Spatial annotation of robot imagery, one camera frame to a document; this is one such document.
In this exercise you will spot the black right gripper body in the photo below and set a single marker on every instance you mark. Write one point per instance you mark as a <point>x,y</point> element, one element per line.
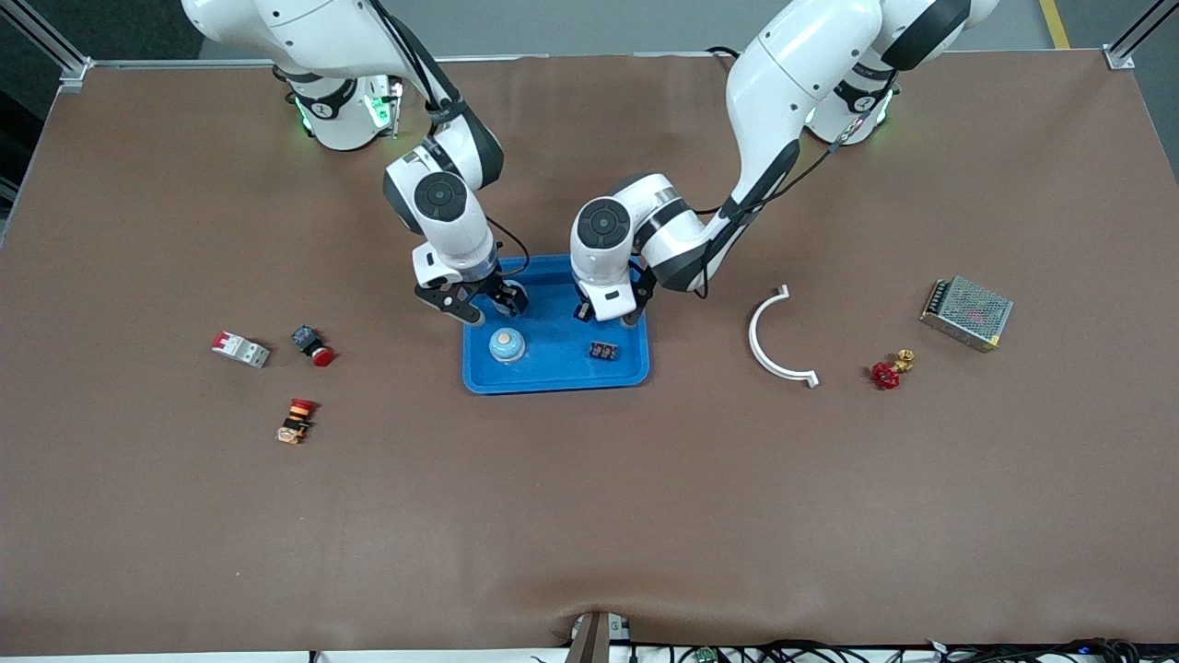
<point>500,288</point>

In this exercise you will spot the dark brown cylindrical capacitor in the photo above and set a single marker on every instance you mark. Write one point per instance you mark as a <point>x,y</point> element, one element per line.
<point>603,350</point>

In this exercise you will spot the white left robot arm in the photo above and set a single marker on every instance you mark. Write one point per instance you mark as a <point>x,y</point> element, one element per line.
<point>792,83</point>

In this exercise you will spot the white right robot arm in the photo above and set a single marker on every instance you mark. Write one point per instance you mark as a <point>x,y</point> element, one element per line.
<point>304,28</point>

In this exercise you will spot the blue plastic tray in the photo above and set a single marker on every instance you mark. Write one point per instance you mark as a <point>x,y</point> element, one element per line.
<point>553,368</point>

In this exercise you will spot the red button blue black base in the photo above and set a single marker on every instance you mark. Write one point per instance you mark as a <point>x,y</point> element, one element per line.
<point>321,356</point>

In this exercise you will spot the brown table mat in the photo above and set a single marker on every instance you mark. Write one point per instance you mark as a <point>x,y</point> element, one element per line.
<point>589,506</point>

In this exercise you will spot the red orange push button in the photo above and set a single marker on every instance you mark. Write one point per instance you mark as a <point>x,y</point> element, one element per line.
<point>297,422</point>

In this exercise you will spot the white red circuit breaker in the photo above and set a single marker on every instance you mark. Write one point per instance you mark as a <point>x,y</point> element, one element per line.
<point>241,350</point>

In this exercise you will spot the brass valve red handwheel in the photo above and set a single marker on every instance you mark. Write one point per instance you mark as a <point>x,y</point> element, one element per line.
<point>885,375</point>

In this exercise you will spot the grey metal table clamp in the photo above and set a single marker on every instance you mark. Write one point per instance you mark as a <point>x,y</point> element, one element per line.
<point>594,640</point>

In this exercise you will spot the metal mesh power supply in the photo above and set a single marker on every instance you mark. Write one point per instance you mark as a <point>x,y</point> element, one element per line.
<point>967,313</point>

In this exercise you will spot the yellow floor tape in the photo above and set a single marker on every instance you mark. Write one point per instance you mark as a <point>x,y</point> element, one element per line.
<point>1056,26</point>

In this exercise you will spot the white curved plastic bracket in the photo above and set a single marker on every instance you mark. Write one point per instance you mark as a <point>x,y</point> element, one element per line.
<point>752,333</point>

